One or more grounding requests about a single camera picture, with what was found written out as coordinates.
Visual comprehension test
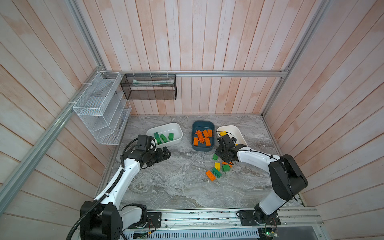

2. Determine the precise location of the green long lego brick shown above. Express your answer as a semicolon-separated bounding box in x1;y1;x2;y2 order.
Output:
211;168;222;179

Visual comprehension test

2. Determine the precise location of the long orange lego plate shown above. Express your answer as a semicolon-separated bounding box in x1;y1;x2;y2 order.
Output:
196;130;204;143

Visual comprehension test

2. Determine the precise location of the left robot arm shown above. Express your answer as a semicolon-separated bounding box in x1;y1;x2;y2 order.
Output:
67;135;171;240

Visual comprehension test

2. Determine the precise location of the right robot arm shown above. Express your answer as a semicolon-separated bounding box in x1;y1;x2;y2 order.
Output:
215;134;308;225

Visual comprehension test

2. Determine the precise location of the right white bin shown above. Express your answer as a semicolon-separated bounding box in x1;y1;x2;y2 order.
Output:
217;125;248;146

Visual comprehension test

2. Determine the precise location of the dark teal bin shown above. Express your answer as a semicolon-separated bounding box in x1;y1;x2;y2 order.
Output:
191;121;215;152

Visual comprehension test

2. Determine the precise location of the black mesh basket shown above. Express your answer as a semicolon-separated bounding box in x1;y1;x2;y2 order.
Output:
120;73;178;101

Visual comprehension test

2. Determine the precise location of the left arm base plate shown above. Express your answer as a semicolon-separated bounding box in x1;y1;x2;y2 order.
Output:
129;212;162;230

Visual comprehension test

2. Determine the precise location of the white wire shelf rack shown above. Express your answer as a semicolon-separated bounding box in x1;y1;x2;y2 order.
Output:
73;72;132;145

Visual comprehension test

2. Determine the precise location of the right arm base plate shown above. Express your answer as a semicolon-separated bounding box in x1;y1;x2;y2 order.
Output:
236;210;281;226

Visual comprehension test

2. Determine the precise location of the aluminium front rail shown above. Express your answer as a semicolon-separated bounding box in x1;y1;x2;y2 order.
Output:
79;206;325;233

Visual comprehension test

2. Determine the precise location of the black corrugated cable left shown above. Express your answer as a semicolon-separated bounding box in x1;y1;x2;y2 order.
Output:
65;137;157;240

